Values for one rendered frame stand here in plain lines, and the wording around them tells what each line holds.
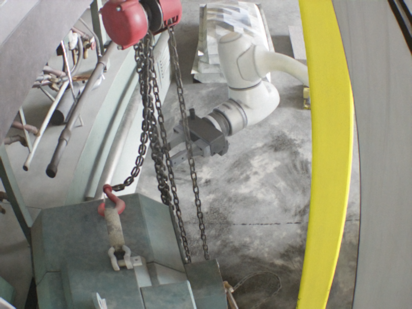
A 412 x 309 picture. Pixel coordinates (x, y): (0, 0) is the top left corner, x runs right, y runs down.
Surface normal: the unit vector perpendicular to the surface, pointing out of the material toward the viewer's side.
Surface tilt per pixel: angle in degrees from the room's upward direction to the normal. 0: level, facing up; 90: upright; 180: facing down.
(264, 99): 71
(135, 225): 0
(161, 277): 45
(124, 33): 90
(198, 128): 0
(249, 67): 79
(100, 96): 0
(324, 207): 90
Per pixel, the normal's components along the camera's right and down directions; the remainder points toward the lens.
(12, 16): 0.94, -0.13
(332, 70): -0.16, 0.67
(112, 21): -0.77, 0.48
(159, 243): 0.61, -0.67
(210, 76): -0.21, 0.28
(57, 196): -0.11, -0.74
